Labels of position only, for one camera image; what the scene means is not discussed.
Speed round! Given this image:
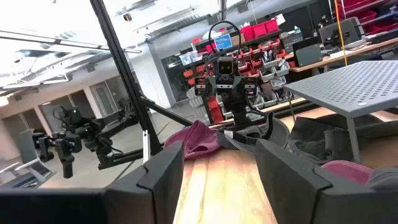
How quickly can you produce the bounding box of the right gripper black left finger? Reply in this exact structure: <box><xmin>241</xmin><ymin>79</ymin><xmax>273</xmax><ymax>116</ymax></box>
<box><xmin>104</xmin><ymin>140</ymin><xmax>185</xmax><ymax>224</ymax></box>

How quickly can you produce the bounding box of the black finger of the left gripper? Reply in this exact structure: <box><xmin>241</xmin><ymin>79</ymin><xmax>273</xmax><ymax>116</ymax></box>
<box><xmin>194</xmin><ymin>77</ymin><xmax>208</xmax><ymax>96</ymax></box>
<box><xmin>244</xmin><ymin>77</ymin><xmax>258</xmax><ymax>96</ymax></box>

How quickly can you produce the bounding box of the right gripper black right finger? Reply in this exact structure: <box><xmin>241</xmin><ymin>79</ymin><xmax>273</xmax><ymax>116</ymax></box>
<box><xmin>255</xmin><ymin>138</ymin><xmax>374</xmax><ymax>224</ymax></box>

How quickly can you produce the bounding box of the maroon baseball cap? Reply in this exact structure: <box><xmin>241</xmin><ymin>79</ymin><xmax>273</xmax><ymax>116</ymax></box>
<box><xmin>164</xmin><ymin>120</ymin><xmax>223</xmax><ymax>161</ymax></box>

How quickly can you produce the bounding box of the pink knitted garment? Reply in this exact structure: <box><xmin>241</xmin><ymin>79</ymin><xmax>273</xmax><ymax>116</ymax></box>
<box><xmin>320</xmin><ymin>160</ymin><xmax>374</xmax><ymax>187</ymax></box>

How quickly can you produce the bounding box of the storage rack with small bins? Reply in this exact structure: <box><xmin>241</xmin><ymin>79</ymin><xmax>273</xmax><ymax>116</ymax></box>
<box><xmin>180</xmin><ymin>29</ymin><xmax>292</xmax><ymax>124</ymax></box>

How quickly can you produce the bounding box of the clear plastic box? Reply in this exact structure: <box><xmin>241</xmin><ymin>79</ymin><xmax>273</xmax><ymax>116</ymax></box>
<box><xmin>179</xmin><ymin>50</ymin><xmax>203</xmax><ymax>65</ymax></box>

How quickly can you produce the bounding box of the blue sign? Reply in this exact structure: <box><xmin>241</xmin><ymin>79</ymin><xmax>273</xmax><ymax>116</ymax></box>
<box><xmin>213</xmin><ymin>33</ymin><xmax>233</xmax><ymax>50</ymax></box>

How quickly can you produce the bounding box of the red storage bin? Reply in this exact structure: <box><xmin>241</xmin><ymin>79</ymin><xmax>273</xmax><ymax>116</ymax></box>
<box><xmin>251</xmin><ymin>23</ymin><xmax>268</xmax><ymax>39</ymax></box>
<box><xmin>241</xmin><ymin>26</ymin><xmax>255</xmax><ymax>41</ymax></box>
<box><xmin>264</xmin><ymin>19</ymin><xmax>280</xmax><ymax>34</ymax></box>

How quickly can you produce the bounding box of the dark grey case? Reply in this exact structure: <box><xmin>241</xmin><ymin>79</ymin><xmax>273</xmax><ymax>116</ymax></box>
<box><xmin>292</xmin><ymin>36</ymin><xmax>323</xmax><ymax>68</ymax></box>

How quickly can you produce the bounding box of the wooden workbench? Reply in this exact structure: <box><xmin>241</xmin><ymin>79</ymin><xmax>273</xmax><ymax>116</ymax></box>
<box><xmin>289</xmin><ymin>37</ymin><xmax>398</xmax><ymax>74</ymax></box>

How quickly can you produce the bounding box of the grey equipment box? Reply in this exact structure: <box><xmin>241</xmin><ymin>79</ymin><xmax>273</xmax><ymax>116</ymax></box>
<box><xmin>318</xmin><ymin>17</ymin><xmax>366</xmax><ymax>50</ymax></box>

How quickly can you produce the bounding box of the grey perforated metal shelf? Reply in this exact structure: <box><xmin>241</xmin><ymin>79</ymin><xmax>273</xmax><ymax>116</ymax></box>
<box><xmin>284</xmin><ymin>60</ymin><xmax>398</xmax><ymax>164</ymax></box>

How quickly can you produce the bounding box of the grey chair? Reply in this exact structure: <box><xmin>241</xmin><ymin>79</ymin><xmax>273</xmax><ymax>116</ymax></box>
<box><xmin>15</xmin><ymin>129</ymin><xmax>53</xmax><ymax>185</ymax></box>

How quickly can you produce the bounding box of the red bin shelving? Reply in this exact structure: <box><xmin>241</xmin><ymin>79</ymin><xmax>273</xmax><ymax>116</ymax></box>
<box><xmin>335</xmin><ymin>0</ymin><xmax>398</xmax><ymax>35</ymax></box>

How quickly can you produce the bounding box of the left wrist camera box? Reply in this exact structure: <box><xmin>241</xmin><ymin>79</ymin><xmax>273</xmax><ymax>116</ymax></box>
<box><xmin>216</xmin><ymin>57</ymin><xmax>234</xmax><ymax>77</ymax></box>

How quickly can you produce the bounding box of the black table edge rail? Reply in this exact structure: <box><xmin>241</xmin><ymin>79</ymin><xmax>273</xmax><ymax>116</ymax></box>
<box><xmin>211</xmin><ymin>99</ymin><xmax>315</xmax><ymax>128</ymax></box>

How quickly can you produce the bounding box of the black frame brace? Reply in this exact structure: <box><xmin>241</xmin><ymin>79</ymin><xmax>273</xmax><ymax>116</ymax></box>
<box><xmin>139</xmin><ymin>95</ymin><xmax>194</xmax><ymax>128</ymax></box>

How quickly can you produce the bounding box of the silver frame bracket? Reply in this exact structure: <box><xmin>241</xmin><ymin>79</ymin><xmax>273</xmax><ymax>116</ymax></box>
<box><xmin>142</xmin><ymin>129</ymin><xmax>152</xmax><ymax>163</ymax></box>

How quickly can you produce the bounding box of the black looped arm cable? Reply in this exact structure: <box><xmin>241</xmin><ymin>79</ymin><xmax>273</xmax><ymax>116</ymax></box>
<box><xmin>207</xmin><ymin>20</ymin><xmax>242</xmax><ymax>63</ymax></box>

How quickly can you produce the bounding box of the black frame post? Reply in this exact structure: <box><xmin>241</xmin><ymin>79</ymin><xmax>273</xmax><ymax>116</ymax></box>
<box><xmin>89</xmin><ymin>0</ymin><xmax>164</xmax><ymax>156</ymax></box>

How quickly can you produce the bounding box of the yellow hanging cable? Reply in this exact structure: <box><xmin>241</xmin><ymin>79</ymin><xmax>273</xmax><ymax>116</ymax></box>
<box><xmin>334</xmin><ymin>0</ymin><xmax>348</xmax><ymax>67</ymax></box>

